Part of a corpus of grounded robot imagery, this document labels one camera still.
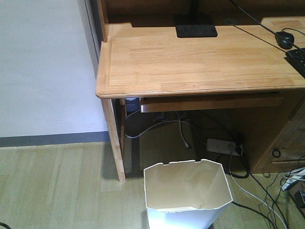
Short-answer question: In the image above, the light wooden desk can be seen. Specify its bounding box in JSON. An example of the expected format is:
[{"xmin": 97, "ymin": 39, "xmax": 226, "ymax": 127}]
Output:
[{"xmin": 96, "ymin": 0, "xmax": 305, "ymax": 182}]

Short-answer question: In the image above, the white power strip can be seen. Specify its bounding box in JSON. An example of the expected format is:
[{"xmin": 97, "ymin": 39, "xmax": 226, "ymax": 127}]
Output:
[{"xmin": 206, "ymin": 138, "xmax": 244, "ymax": 156}]

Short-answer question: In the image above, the black monitor stand base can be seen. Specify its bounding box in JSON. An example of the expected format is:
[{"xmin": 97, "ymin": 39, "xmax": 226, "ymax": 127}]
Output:
[{"xmin": 173, "ymin": 0, "xmax": 218, "ymax": 38}]

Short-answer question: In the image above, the black keyboard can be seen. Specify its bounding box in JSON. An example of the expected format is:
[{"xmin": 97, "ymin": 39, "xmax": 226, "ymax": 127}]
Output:
[{"xmin": 285, "ymin": 48, "xmax": 305, "ymax": 77}]

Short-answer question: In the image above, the white plastic trash bin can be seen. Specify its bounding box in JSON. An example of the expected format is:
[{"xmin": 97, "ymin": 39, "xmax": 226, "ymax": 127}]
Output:
[{"xmin": 143, "ymin": 159, "xmax": 233, "ymax": 229}]

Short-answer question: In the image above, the black computer mouse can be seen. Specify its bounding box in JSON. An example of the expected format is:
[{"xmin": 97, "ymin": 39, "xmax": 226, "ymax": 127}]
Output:
[{"xmin": 274, "ymin": 31, "xmax": 295, "ymax": 50}]

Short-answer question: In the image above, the white cable under desk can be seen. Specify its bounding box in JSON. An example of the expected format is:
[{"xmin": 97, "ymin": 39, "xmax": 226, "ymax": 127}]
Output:
[{"xmin": 124, "ymin": 110, "xmax": 191, "ymax": 150}]

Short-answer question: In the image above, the wooden keyboard tray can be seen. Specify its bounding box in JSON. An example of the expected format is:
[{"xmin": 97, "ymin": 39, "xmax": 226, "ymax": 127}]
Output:
[{"xmin": 140, "ymin": 93, "xmax": 283, "ymax": 113}]

